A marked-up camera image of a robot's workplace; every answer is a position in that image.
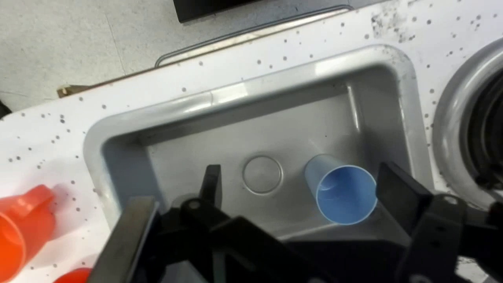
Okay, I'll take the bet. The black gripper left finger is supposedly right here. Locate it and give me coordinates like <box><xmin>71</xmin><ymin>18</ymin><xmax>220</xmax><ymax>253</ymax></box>
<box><xmin>88</xmin><ymin>164</ymin><xmax>221</xmax><ymax>283</ymax></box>

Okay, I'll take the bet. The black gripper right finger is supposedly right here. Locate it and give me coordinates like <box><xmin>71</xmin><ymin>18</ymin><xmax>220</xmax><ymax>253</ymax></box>
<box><xmin>377</xmin><ymin>163</ymin><xmax>503</xmax><ymax>283</ymax></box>

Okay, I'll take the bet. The blue toy cup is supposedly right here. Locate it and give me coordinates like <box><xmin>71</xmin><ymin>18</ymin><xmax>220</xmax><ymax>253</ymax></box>
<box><xmin>303</xmin><ymin>153</ymin><xmax>377</xmax><ymax>224</ymax></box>

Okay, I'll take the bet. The small red toy cup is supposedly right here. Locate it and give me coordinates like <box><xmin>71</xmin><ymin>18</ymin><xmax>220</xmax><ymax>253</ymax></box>
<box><xmin>53</xmin><ymin>267</ymin><xmax>91</xmax><ymax>283</ymax></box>

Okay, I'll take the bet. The front right stove burner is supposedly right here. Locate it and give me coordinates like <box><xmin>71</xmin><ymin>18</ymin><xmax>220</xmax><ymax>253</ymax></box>
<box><xmin>432</xmin><ymin>39</ymin><xmax>503</xmax><ymax>210</ymax></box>

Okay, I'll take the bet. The red toy mug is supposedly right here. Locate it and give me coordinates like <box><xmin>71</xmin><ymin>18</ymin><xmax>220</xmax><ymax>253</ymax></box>
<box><xmin>0</xmin><ymin>185</ymin><xmax>55</xmax><ymax>283</ymax></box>

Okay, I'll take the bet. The grey toy sink basin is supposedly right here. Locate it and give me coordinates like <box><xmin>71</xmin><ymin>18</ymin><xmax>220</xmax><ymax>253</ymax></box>
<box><xmin>83</xmin><ymin>45</ymin><xmax>432</xmax><ymax>238</ymax></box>

